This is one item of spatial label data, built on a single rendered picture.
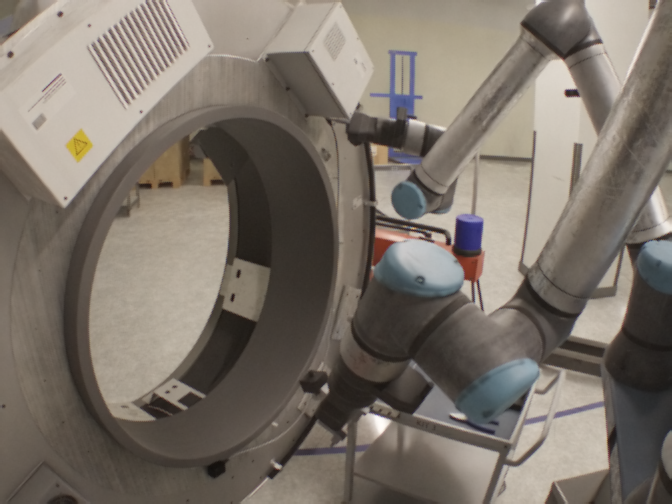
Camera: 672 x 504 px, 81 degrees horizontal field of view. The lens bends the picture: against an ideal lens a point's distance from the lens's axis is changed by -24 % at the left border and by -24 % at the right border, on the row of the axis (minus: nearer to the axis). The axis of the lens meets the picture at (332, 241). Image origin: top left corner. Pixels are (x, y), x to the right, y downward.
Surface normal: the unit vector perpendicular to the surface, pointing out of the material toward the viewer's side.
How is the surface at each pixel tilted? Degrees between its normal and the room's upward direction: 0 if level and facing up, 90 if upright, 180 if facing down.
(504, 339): 28
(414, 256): 19
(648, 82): 86
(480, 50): 90
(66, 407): 90
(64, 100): 90
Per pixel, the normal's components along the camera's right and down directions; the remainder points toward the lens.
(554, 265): -0.88, 0.05
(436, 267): 0.24, -0.81
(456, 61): 0.13, 0.33
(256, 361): -0.29, -0.62
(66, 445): 0.85, 0.18
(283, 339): -0.38, -0.44
